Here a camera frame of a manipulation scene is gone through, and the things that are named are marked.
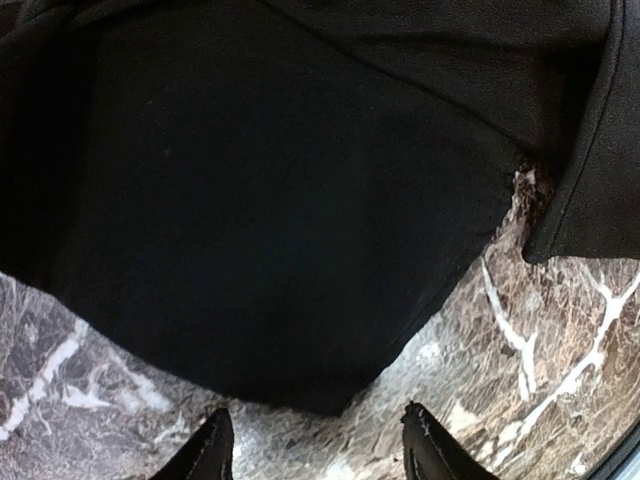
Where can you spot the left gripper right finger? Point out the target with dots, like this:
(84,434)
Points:
(430,452)

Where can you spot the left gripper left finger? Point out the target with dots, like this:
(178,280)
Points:
(207,455)

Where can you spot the black long sleeve shirt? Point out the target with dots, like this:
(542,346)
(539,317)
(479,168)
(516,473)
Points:
(270,198)

